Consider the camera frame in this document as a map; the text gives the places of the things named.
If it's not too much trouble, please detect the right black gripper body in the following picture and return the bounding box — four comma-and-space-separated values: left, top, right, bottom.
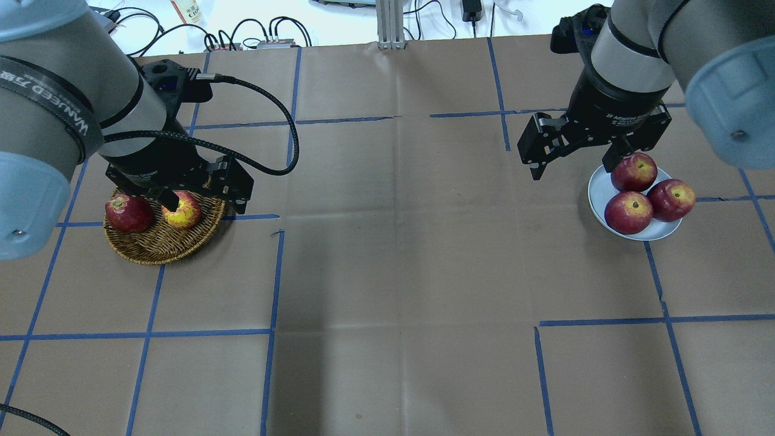
518, 66, 671, 165

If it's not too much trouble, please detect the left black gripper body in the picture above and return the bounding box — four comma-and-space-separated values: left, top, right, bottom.
105, 121, 254, 214

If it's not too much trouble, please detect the yellow-red apple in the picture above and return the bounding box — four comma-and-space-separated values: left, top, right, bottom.
161, 190, 202, 230

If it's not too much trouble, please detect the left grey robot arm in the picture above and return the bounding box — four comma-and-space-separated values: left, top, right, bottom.
1, 1, 254, 260

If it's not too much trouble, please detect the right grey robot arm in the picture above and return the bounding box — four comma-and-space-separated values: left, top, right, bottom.
518, 1, 774, 181

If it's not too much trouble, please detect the red apple plate top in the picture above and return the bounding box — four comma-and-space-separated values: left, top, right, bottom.
611, 152, 658, 193

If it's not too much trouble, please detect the red apple plate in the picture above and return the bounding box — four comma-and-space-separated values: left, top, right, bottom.
611, 152, 658, 193
604, 191, 653, 235
647, 179, 696, 222

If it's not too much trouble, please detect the dark red apple in basket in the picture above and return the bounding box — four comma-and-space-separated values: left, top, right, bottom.
105, 193, 154, 234

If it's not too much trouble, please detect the round wicker basket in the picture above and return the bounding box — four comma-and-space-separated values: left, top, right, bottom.
103, 190, 228, 265

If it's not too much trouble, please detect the light blue plate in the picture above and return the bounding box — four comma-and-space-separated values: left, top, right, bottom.
587, 165, 683, 241

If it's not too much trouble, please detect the red apple plate front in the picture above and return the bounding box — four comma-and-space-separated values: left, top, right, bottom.
604, 191, 653, 235

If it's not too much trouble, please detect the red apple plate right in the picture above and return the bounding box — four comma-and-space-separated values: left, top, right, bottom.
647, 179, 696, 222

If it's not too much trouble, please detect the small clear bottle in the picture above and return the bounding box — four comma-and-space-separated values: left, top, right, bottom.
171, 0, 202, 25

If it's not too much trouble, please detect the black power adapter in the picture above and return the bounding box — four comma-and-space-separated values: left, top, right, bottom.
461, 0, 483, 23

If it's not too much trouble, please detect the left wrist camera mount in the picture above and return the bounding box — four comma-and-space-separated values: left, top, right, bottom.
139, 59, 213, 118

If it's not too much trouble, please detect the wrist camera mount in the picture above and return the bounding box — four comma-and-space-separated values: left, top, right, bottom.
550, 4, 611, 62
139, 59, 213, 118

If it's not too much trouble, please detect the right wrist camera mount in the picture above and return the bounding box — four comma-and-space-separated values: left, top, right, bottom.
550, 4, 611, 62

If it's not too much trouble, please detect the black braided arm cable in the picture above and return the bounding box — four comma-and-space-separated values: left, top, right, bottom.
103, 73, 300, 177

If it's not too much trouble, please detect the aluminium frame post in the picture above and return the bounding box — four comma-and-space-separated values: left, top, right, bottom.
375, 0, 406, 50

